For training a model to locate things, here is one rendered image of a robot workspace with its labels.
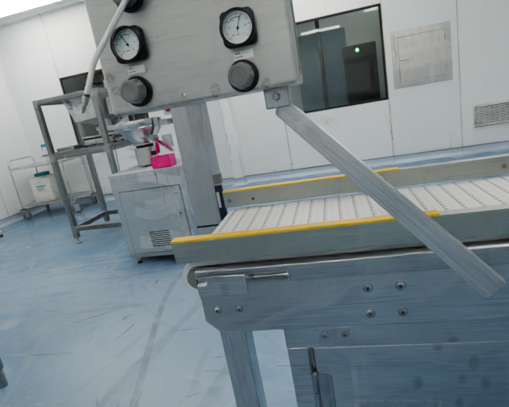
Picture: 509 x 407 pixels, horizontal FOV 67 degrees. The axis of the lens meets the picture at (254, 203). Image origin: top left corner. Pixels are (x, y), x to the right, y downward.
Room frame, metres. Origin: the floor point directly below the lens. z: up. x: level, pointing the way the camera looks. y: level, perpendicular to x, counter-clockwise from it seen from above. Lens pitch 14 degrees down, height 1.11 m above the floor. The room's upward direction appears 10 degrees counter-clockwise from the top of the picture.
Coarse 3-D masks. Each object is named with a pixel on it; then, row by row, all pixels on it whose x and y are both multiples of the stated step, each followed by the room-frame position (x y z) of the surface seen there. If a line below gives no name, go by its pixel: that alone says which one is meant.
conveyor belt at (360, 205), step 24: (408, 192) 0.65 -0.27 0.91; (432, 192) 0.63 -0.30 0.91; (456, 192) 0.60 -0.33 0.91; (480, 192) 0.58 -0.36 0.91; (504, 192) 0.56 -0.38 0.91; (240, 216) 0.69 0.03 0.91; (264, 216) 0.67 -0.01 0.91; (288, 216) 0.64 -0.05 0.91; (312, 216) 0.62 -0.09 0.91; (336, 216) 0.59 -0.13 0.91; (360, 216) 0.57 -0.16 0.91; (480, 240) 0.43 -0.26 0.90; (192, 264) 0.51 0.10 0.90; (216, 264) 0.50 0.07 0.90; (192, 288) 0.51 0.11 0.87
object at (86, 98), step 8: (128, 0) 0.44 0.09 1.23; (120, 8) 0.44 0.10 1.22; (120, 16) 0.44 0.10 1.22; (112, 24) 0.44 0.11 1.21; (104, 40) 0.44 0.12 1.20; (96, 56) 0.44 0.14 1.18; (96, 64) 0.45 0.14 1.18; (88, 72) 0.45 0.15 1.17; (88, 80) 0.45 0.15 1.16; (88, 88) 0.45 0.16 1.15; (88, 96) 0.45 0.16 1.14
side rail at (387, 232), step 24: (432, 216) 0.42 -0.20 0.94; (456, 216) 0.42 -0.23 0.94; (480, 216) 0.41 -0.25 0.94; (504, 216) 0.41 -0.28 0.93; (216, 240) 0.49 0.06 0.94; (240, 240) 0.48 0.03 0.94; (264, 240) 0.47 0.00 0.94; (288, 240) 0.46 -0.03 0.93; (312, 240) 0.46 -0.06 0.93; (336, 240) 0.45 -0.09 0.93; (360, 240) 0.44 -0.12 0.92; (384, 240) 0.44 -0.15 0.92; (408, 240) 0.43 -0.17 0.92
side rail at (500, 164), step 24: (408, 168) 0.68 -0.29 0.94; (432, 168) 0.67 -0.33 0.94; (456, 168) 0.67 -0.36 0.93; (480, 168) 0.66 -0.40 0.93; (504, 168) 0.65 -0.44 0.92; (240, 192) 0.76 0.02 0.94; (264, 192) 0.74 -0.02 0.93; (288, 192) 0.73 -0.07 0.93; (312, 192) 0.72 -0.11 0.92; (336, 192) 0.71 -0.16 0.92
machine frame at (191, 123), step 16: (176, 112) 0.79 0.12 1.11; (192, 112) 0.79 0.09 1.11; (176, 128) 0.80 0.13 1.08; (192, 128) 0.79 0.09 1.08; (208, 128) 0.82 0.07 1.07; (192, 144) 0.79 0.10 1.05; (208, 144) 0.80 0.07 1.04; (192, 160) 0.79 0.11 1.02; (208, 160) 0.78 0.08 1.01; (192, 176) 0.79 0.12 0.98; (208, 176) 0.79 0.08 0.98; (192, 192) 0.79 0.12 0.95; (208, 192) 0.79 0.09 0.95; (192, 208) 0.80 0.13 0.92; (208, 208) 0.79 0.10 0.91; (208, 224) 0.79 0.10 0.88; (224, 336) 0.80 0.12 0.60; (240, 336) 0.79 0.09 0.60; (240, 352) 0.79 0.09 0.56; (240, 368) 0.79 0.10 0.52; (256, 368) 0.82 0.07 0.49; (240, 384) 0.79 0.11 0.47; (256, 384) 0.79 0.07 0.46; (240, 400) 0.79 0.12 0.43; (256, 400) 0.78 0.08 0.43
